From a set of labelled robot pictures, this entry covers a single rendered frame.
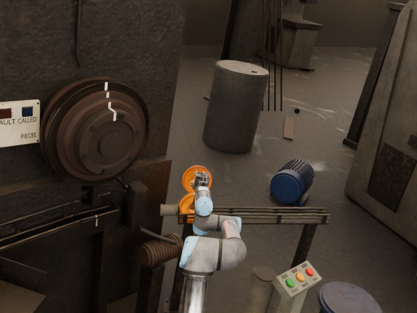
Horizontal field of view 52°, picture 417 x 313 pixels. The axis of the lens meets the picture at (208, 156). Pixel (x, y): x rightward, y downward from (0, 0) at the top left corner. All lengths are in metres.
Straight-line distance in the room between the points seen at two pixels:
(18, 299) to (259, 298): 1.09
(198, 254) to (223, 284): 1.31
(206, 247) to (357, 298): 1.08
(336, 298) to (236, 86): 2.61
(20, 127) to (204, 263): 0.89
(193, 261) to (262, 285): 0.66
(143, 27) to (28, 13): 0.49
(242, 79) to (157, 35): 2.43
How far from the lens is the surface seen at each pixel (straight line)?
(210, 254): 1.57
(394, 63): 3.94
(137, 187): 2.11
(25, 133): 1.86
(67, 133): 1.74
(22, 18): 1.74
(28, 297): 1.82
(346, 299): 2.39
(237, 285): 2.89
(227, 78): 4.40
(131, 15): 1.93
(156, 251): 2.18
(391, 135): 3.96
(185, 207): 2.18
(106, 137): 1.74
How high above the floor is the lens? 1.86
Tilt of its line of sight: 25 degrees down
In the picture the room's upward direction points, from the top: 11 degrees clockwise
